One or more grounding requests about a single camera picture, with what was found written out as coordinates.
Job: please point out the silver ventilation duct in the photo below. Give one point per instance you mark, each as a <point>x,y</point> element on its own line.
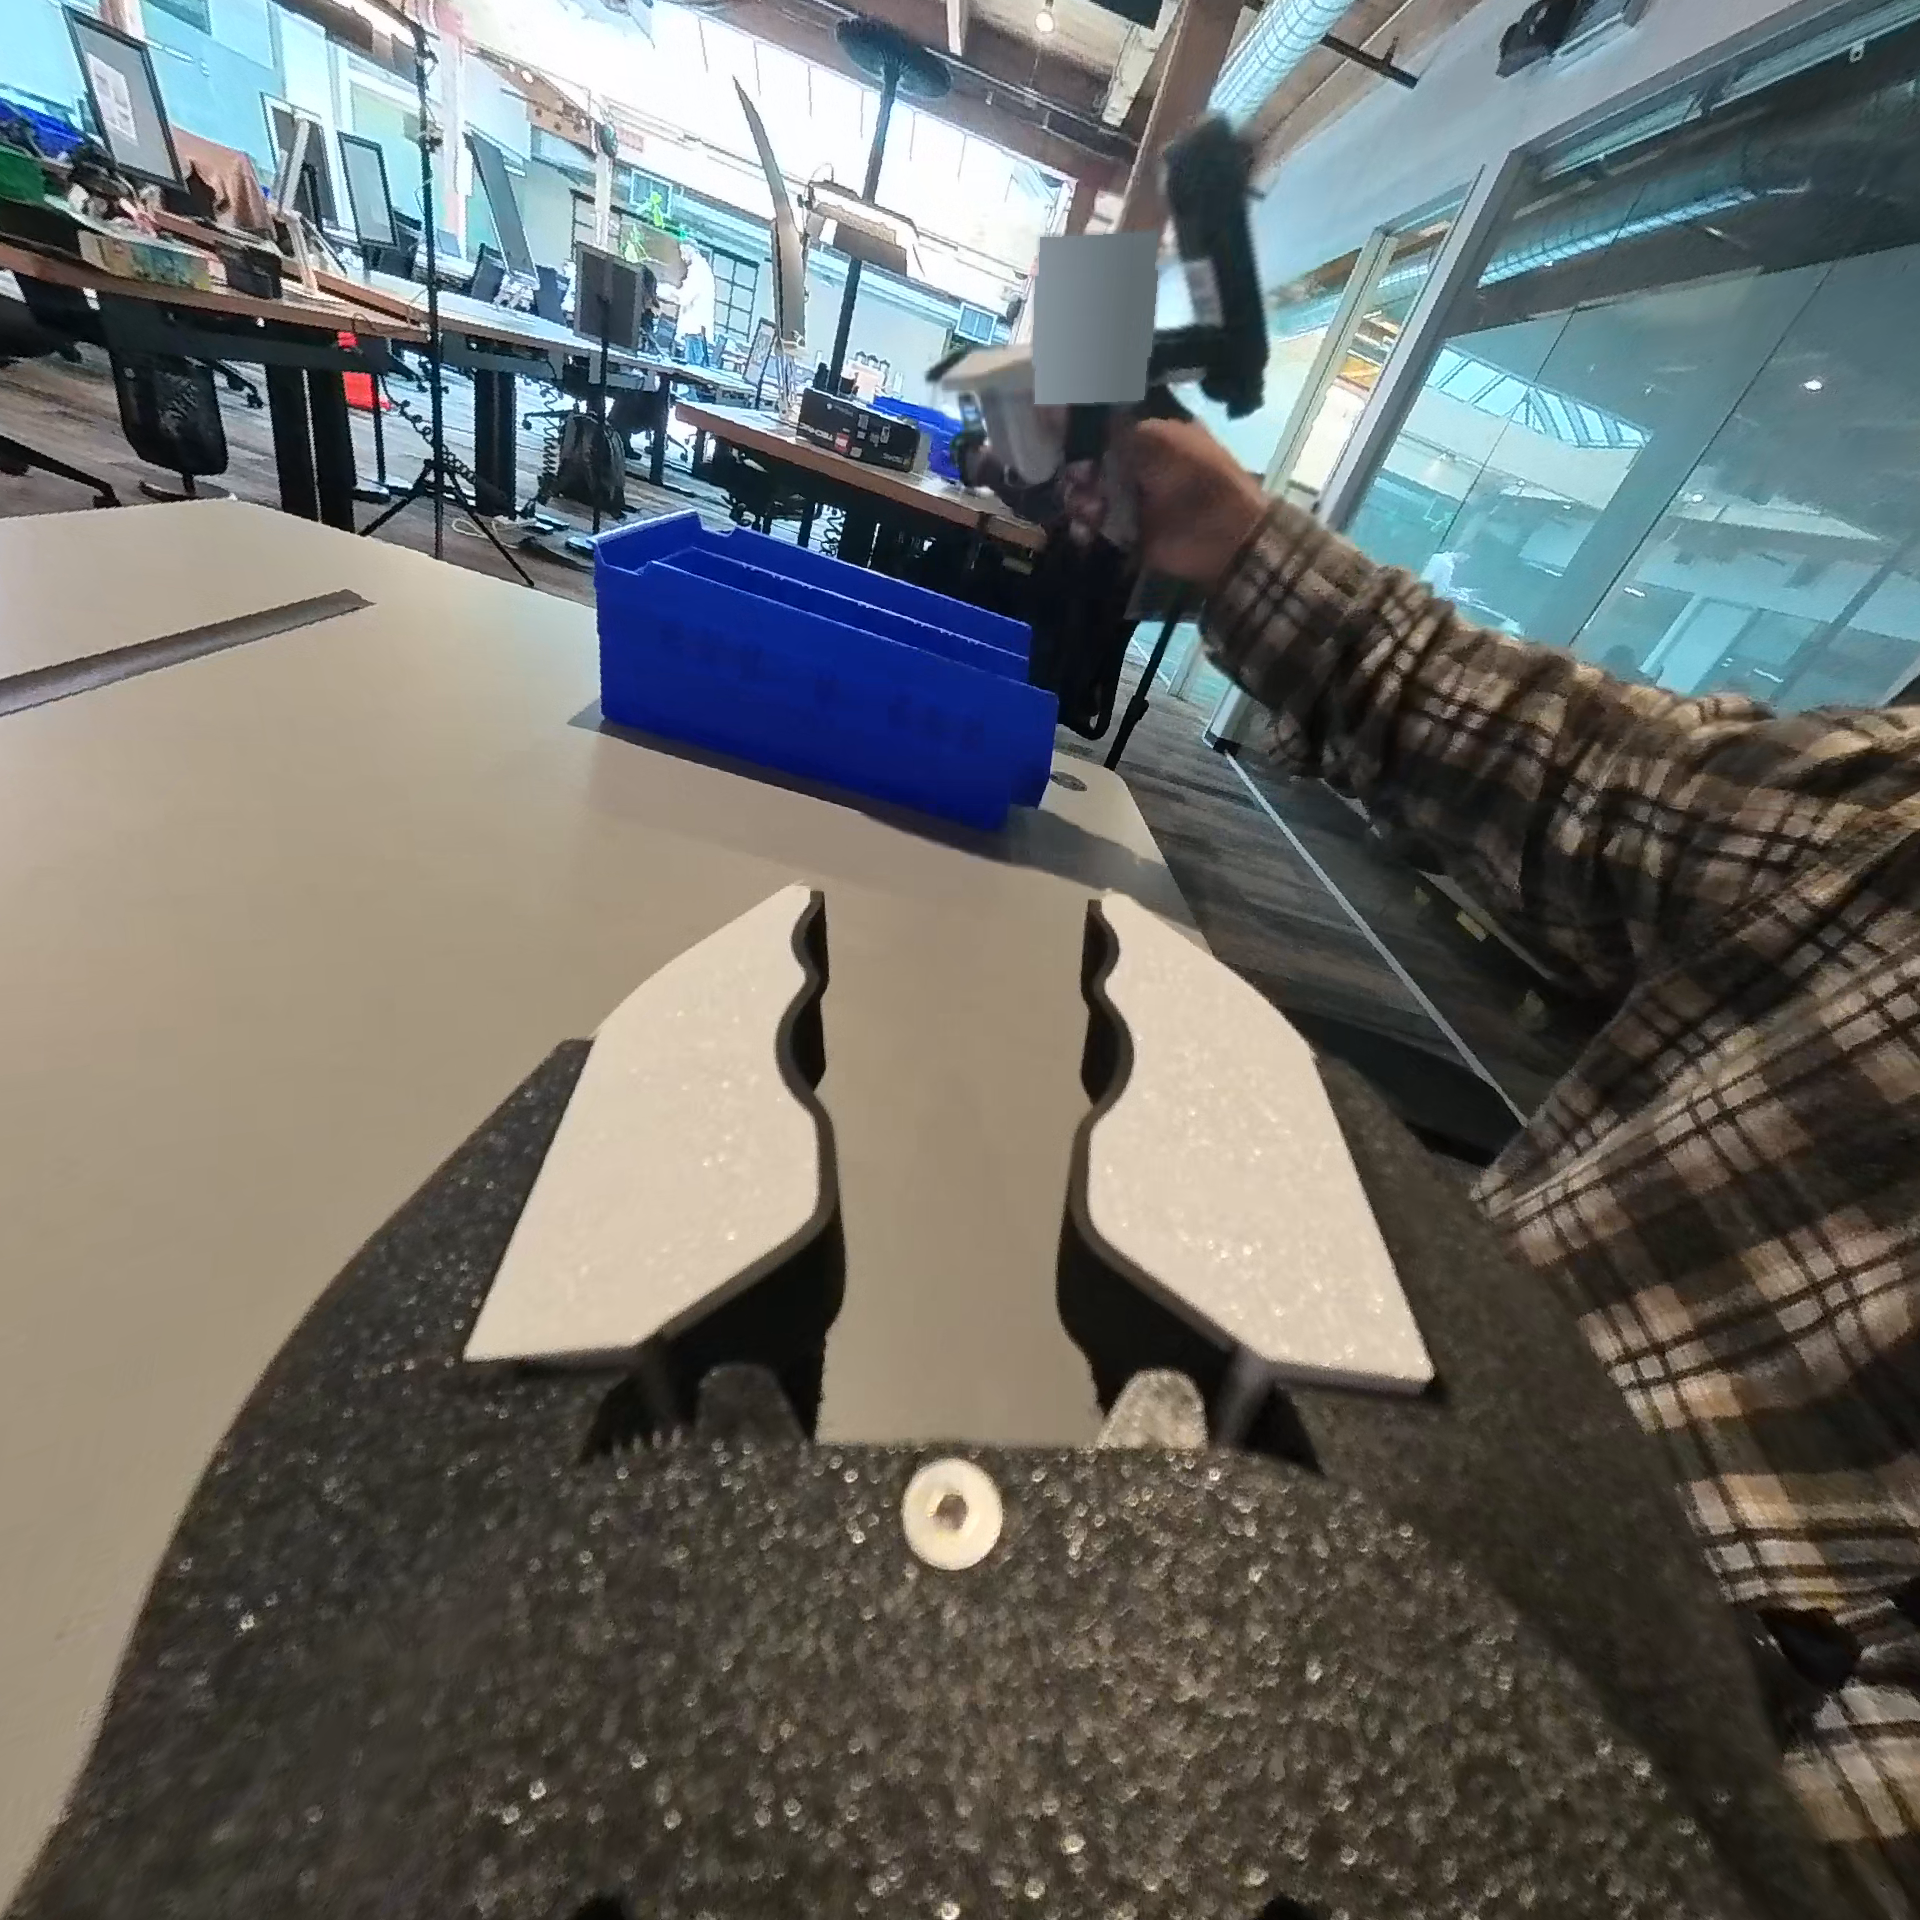
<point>1307,33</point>

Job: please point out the long wooden desk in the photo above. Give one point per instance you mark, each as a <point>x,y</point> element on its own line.
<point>229,305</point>

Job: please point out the tilted black light panel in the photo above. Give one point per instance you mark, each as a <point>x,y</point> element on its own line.
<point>866,233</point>

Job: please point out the black floor lamp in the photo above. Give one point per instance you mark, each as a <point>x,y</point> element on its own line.
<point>893,43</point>

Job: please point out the green storage bins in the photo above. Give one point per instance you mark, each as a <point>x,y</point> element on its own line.
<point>20,176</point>

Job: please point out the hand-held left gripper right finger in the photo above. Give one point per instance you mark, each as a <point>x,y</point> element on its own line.
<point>1248,1184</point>

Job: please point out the wooden support post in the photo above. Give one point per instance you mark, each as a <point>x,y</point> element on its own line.
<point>1187,61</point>

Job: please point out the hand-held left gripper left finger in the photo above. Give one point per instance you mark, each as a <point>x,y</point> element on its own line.
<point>660,1175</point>

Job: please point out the person's right hand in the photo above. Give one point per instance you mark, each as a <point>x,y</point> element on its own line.
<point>1192,511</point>

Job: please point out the tripod light stand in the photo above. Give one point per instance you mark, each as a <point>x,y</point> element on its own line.
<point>427,305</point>

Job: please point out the blue plastic parts bin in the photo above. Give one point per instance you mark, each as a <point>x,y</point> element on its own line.
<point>785,676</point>

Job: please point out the black monitor on pole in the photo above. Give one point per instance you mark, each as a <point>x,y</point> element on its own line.
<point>618,294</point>

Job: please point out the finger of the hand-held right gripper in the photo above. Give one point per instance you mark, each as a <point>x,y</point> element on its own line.
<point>1020,441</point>

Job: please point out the black equipment box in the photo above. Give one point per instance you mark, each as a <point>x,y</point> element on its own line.
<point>866,435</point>

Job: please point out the dark backpack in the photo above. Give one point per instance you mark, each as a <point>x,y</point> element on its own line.
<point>589,465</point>

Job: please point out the wooden office desk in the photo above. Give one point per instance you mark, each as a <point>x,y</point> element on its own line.
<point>785,441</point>

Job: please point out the blue storage bin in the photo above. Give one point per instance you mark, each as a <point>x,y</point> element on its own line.
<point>925,435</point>

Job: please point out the curved white panel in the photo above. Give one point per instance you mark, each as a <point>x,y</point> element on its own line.
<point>786,265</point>

